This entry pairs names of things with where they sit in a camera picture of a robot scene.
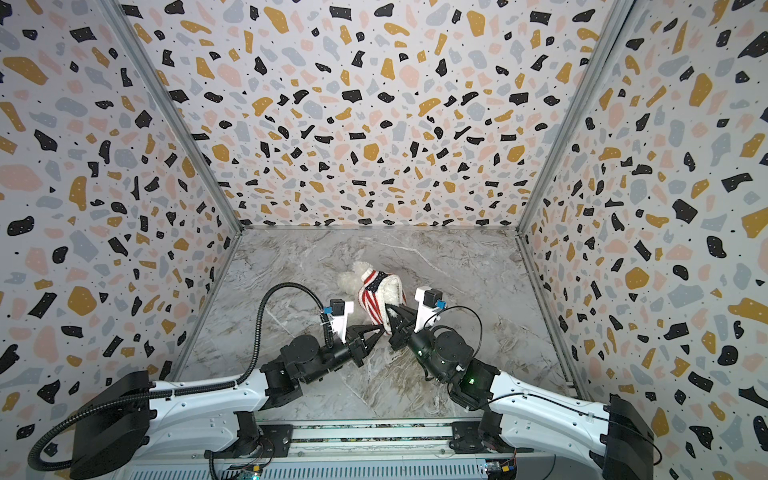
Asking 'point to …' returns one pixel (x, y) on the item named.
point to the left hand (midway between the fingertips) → (390, 326)
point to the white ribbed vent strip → (316, 470)
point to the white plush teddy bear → (349, 281)
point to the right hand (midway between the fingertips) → (387, 302)
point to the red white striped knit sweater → (378, 289)
